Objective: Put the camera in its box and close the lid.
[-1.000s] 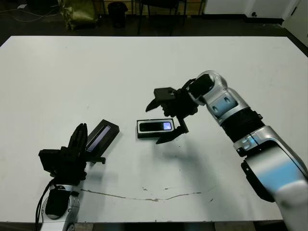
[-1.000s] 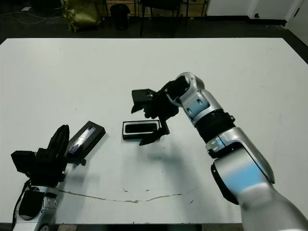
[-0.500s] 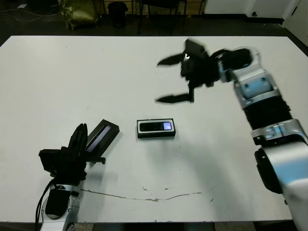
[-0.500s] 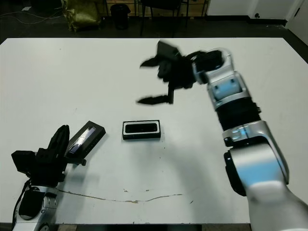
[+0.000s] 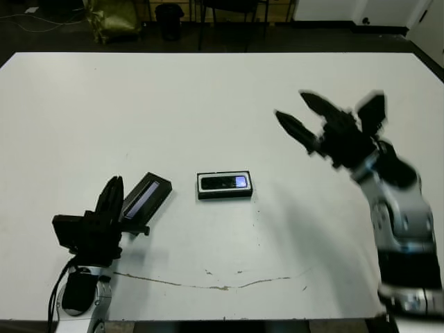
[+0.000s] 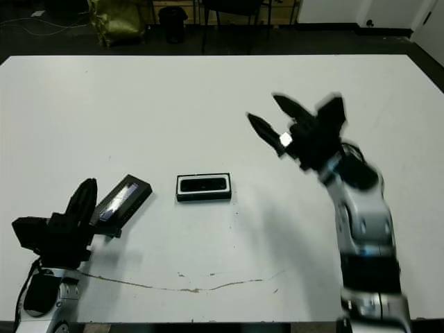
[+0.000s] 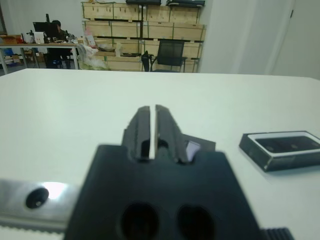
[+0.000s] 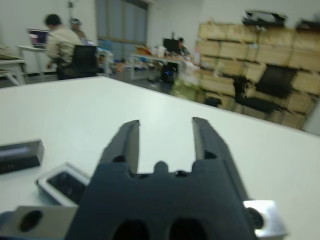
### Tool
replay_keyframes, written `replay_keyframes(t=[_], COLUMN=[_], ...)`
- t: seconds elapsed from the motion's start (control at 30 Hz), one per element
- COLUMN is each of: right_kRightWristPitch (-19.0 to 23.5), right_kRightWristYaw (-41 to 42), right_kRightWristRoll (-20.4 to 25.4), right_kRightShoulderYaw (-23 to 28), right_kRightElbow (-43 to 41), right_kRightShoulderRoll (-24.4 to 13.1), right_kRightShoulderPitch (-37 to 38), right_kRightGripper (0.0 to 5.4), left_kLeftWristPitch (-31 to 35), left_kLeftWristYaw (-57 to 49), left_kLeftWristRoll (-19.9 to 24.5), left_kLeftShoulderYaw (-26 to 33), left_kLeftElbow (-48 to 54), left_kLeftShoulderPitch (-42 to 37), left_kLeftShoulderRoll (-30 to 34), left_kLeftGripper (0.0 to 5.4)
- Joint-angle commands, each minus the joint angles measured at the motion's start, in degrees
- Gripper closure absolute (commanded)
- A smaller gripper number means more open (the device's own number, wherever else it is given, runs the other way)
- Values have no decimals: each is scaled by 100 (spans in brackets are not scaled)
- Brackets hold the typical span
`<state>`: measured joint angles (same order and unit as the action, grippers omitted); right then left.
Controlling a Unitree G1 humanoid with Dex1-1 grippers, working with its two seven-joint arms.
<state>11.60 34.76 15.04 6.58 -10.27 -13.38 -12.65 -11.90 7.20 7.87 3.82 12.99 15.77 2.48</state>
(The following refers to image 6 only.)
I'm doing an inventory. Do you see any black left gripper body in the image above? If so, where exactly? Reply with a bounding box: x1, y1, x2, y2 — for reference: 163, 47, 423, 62
36, 212, 122, 271

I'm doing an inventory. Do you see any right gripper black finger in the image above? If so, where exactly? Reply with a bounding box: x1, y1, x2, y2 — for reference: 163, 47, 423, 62
246, 112, 288, 157
272, 92, 316, 125

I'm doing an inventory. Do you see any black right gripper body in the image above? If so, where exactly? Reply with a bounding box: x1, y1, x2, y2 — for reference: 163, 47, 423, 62
279, 115, 344, 171

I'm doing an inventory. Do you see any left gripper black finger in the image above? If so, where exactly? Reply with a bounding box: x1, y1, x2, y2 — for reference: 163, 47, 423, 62
82, 178, 101, 225
65, 178, 92, 220

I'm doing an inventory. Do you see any black box lid camera print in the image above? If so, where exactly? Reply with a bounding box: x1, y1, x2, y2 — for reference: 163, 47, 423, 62
93, 174, 153, 233

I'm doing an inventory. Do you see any slim black camera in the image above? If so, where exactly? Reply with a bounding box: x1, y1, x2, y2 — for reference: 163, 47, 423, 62
180, 177, 228, 193

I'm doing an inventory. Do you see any black box base white insert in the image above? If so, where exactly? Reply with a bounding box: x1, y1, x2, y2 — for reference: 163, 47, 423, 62
176, 172, 232, 203

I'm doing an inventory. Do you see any black office chair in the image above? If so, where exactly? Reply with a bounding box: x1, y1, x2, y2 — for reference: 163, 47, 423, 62
200, 0, 273, 55

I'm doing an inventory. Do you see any black trash bin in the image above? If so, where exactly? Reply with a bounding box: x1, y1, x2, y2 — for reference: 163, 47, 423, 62
158, 7, 188, 44

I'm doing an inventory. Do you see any large crinkled plastic bag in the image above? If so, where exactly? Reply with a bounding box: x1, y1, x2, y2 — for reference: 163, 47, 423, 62
88, 0, 146, 48

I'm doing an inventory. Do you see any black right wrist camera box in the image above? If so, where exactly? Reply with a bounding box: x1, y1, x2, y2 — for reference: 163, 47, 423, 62
314, 95, 348, 131

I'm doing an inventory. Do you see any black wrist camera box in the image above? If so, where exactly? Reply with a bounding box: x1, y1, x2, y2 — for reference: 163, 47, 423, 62
11, 216, 53, 250
314, 95, 348, 131

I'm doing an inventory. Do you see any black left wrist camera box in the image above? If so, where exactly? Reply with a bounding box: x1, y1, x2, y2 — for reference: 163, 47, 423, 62
11, 216, 53, 250

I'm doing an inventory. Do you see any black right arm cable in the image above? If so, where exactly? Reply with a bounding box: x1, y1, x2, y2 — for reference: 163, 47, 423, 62
339, 140, 367, 167

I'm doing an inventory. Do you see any thin white floor cable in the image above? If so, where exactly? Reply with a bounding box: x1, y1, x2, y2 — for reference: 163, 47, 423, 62
0, 15, 91, 37

